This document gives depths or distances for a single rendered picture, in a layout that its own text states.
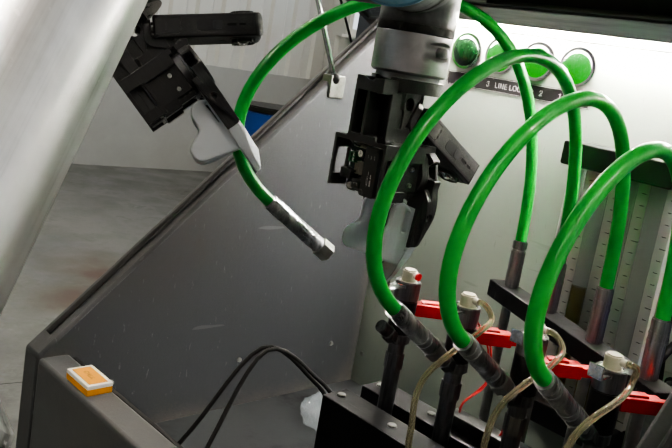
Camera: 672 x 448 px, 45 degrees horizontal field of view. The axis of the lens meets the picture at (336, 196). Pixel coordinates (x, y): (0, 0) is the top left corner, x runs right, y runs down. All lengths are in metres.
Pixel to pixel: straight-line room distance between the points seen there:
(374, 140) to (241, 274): 0.43
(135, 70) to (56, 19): 0.63
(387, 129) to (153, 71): 0.24
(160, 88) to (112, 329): 0.35
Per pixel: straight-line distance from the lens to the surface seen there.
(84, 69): 0.22
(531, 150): 1.00
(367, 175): 0.77
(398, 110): 0.78
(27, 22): 0.21
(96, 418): 0.91
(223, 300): 1.13
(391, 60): 0.77
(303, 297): 1.23
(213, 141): 0.84
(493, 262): 1.16
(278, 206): 0.88
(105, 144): 7.47
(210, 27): 0.86
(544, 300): 0.61
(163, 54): 0.84
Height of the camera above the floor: 1.35
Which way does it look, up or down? 10 degrees down
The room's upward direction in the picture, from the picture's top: 10 degrees clockwise
